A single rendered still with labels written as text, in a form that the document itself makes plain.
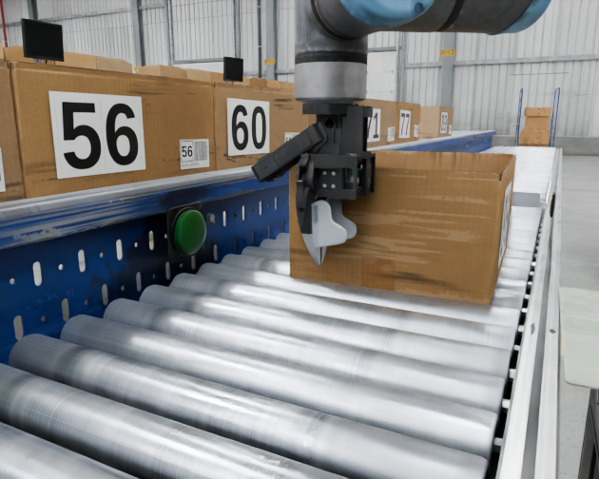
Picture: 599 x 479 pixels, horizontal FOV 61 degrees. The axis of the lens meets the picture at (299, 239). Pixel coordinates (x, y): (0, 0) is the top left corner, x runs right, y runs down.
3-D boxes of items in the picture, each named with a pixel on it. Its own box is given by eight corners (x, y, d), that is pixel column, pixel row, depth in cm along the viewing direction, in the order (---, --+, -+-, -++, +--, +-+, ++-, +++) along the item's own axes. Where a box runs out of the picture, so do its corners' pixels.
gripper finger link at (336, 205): (351, 268, 68) (352, 200, 66) (310, 262, 70) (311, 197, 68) (358, 262, 70) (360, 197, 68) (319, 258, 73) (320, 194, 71)
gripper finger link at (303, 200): (306, 237, 65) (306, 166, 63) (296, 235, 65) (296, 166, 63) (321, 229, 69) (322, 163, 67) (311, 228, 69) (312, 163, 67)
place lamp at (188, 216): (182, 259, 78) (180, 214, 76) (175, 258, 78) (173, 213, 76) (209, 249, 84) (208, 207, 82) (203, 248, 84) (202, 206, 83)
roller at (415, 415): (511, 484, 38) (519, 415, 39) (43, 347, 61) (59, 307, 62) (512, 482, 42) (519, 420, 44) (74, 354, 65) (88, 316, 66)
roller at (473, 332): (526, 383, 58) (529, 357, 55) (168, 309, 80) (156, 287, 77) (530, 348, 61) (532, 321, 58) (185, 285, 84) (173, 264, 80)
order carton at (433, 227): (492, 305, 65) (504, 173, 61) (286, 277, 77) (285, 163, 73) (509, 240, 100) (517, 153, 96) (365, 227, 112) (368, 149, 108)
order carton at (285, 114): (217, 175, 96) (214, 81, 93) (105, 168, 109) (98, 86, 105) (307, 160, 131) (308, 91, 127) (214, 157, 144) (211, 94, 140)
